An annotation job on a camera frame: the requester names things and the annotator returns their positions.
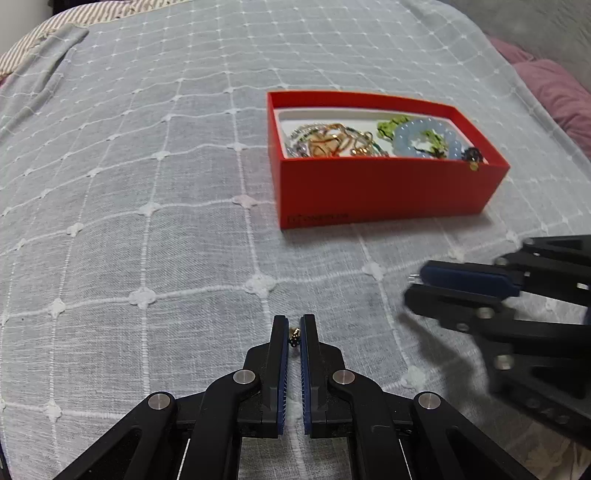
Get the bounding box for thin silver chain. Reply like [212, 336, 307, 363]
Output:
[344, 127, 392, 157]

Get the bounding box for pearl bead bracelet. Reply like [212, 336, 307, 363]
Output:
[284, 122, 326, 158]

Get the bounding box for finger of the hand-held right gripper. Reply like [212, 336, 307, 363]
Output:
[422, 235, 591, 306]
[405, 284, 591, 432]

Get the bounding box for gold chain jewelry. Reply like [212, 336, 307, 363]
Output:
[307, 124, 375, 158]

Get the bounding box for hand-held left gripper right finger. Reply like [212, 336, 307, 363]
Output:
[299, 314, 542, 480]

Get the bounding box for white box insert tray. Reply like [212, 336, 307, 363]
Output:
[276, 108, 455, 160]

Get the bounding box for striped pillow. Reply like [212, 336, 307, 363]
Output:
[0, 0, 185, 77]

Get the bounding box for red cardboard box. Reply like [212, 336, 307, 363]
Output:
[266, 91, 511, 232]

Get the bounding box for pink cloth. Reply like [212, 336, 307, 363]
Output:
[487, 37, 591, 161]

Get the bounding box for green bead bracelet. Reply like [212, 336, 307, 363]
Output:
[376, 117, 451, 158]

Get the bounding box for grey checked bedspread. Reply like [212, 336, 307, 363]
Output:
[0, 0, 591, 480]

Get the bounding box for light blue bead bracelet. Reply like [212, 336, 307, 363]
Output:
[392, 119, 464, 161]

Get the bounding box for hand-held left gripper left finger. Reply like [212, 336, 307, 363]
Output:
[51, 315, 291, 480]

